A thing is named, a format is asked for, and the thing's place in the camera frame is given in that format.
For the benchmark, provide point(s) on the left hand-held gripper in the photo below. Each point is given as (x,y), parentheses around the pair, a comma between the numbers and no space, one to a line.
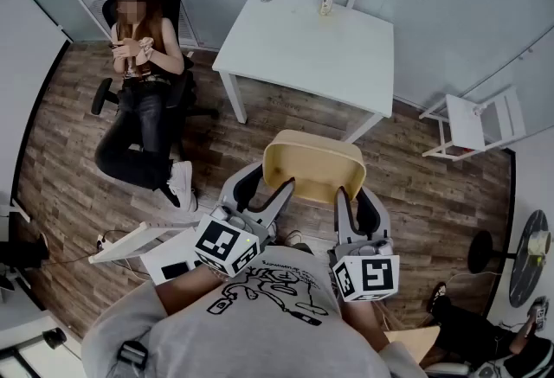
(225,244)

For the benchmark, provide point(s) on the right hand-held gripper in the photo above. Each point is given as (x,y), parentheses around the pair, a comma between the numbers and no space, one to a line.
(368,274)

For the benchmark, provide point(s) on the yellow square plastic bowl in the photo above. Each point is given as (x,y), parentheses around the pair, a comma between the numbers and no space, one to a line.
(314,164)

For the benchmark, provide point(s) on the person's left forearm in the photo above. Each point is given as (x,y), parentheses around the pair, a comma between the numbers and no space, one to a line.
(186,290)

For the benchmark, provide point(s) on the person's right forearm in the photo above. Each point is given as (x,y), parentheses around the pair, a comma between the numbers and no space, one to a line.
(363,320)

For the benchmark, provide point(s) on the person's shoe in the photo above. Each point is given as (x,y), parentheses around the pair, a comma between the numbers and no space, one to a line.
(294,237)

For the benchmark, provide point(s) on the black phone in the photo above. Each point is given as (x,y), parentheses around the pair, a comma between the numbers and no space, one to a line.
(174,271)

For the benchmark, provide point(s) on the beige cardboard sheet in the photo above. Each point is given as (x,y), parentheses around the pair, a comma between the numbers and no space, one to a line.
(415,341)

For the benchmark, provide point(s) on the person's grey printed t-shirt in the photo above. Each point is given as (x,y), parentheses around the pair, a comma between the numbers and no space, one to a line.
(259,337)

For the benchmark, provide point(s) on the white table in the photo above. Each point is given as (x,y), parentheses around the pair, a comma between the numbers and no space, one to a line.
(311,52)

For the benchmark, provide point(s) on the white power strip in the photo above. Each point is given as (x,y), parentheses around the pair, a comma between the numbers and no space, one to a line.
(101,242)

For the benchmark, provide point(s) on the black marble round side table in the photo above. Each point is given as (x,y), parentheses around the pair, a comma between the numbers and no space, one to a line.
(526,277)

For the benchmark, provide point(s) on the white round device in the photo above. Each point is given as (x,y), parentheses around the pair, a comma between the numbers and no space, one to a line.
(539,243)

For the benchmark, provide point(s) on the black office chair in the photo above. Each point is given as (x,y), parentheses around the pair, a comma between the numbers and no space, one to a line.
(173,0)

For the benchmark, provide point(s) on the black bag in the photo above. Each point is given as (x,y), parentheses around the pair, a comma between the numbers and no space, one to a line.
(21,253)

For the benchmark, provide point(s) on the black round webcam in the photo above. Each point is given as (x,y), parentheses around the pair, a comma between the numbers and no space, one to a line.
(55,338)

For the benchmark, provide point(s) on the white side desk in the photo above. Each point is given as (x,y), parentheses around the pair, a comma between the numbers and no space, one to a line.
(26,324)

